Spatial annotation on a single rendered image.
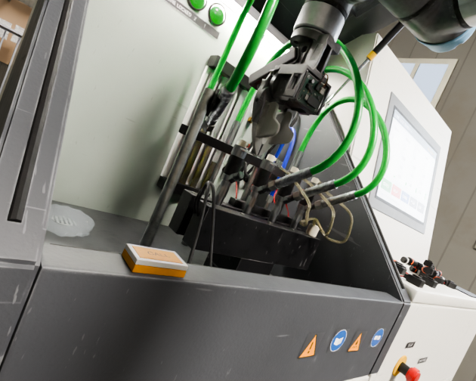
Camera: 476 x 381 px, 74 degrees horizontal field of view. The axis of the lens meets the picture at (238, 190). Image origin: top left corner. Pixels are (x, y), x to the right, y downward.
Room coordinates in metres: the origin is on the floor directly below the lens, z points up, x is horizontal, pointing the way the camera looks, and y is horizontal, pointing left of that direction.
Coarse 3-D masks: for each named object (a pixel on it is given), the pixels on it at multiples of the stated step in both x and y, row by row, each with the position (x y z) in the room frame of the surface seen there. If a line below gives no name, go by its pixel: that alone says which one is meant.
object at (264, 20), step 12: (252, 0) 0.67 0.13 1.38; (276, 0) 0.39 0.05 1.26; (264, 12) 0.38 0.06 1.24; (240, 24) 0.71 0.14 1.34; (264, 24) 0.38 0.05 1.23; (252, 36) 0.39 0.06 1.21; (228, 48) 0.73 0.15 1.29; (252, 48) 0.39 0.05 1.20; (240, 60) 0.40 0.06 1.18; (216, 72) 0.74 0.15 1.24; (240, 72) 0.41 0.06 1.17; (228, 84) 0.42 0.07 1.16
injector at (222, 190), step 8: (232, 152) 0.59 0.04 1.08; (240, 152) 0.58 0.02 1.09; (232, 160) 0.58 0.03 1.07; (240, 160) 0.59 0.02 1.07; (224, 168) 0.59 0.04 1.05; (232, 168) 0.58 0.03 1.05; (224, 176) 0.59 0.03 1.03; (232, 176) 0.58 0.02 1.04; (240, 176) 0.57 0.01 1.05; (224, 184) 0.59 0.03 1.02; (216, 192) 0.59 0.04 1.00; (224, 192) 0.59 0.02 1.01; (216, 200) 0.59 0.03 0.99
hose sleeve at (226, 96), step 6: (222, 90) 0.44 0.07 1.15; (222, 96) 0.44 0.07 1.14; (228, 96) 0.44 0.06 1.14; (216, 102) 0.45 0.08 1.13; (222, 102) 0.45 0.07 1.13; (228, 102) 0.45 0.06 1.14; (216, 108) 0.46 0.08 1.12; (222, 108) 0.46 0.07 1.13; (210, 114) 0.47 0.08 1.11; (216, 114) 0.47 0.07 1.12; (210, 120) 0.48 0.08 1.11; (216, 120) 0.48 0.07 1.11
